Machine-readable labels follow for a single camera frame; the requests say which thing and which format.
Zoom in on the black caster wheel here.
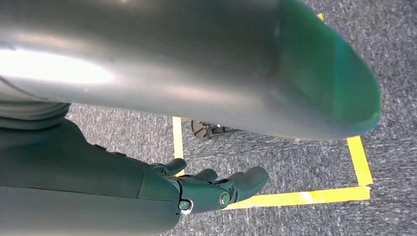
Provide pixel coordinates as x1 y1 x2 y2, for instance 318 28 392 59
191 119 240 140

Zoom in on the silver robot body shell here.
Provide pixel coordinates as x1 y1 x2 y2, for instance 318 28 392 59
0 0 382 141

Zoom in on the yellow floor tape frame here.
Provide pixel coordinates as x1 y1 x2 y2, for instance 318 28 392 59
172 116 374 211

